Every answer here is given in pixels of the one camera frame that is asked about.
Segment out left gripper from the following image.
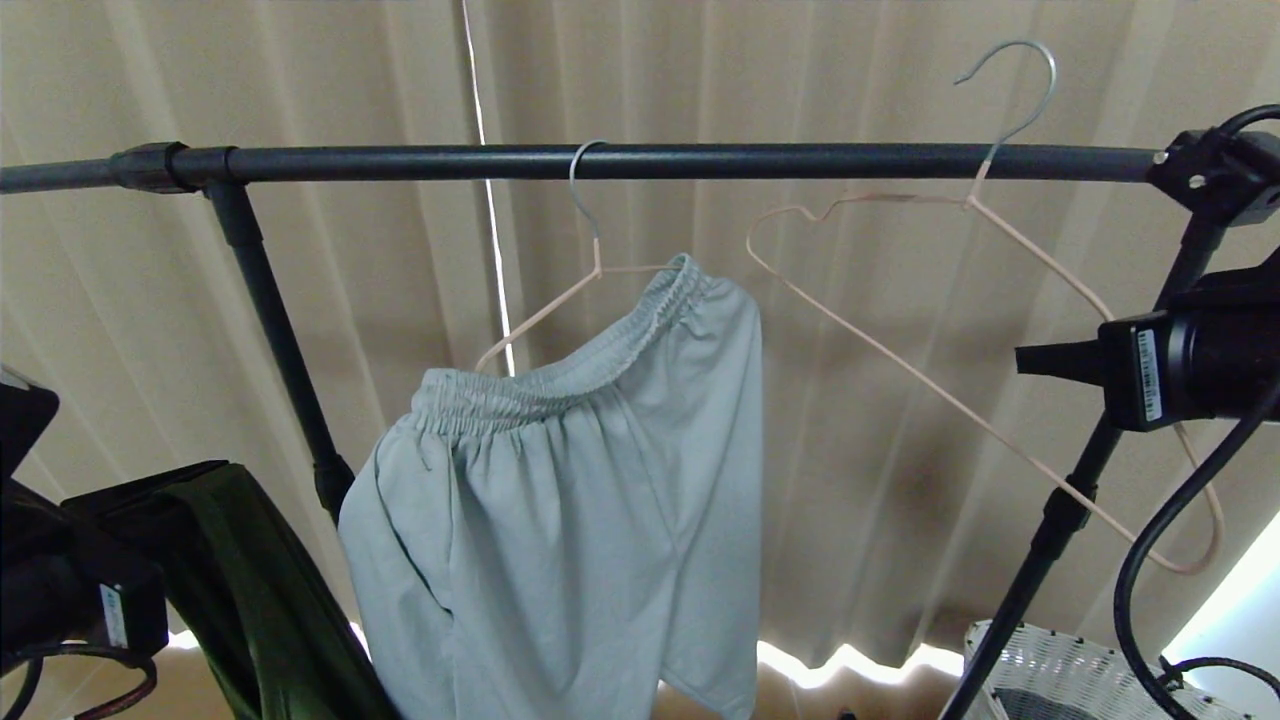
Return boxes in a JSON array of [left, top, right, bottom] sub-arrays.
[[0, 480, 171, 668]]

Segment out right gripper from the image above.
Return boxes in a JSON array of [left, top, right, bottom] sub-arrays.
[[1098, 250, 1280, 434]]

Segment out green garment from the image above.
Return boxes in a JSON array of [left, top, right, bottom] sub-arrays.
[[160, 465, 401, 720]]

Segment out pink clothes hanger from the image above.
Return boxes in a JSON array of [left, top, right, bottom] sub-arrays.
[[475, 140, 701, 376], [745, 40, 1226, 576]]

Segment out pale grey shorts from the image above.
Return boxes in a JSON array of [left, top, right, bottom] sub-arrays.
[[338, 253, 766, 720]]

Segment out white laundry basket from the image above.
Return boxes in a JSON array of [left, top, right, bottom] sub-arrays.
[[965, 620, 1251, 720]]

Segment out black clothes rack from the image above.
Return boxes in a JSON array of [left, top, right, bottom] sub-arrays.
[[0, 142, 1233, 720]]

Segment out beige curtain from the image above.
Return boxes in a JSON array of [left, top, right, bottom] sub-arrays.
[[0, 0, 1280, 671]]

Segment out black cable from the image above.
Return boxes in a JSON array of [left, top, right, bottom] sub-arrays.
[[1113, 385, 1280, 720]]

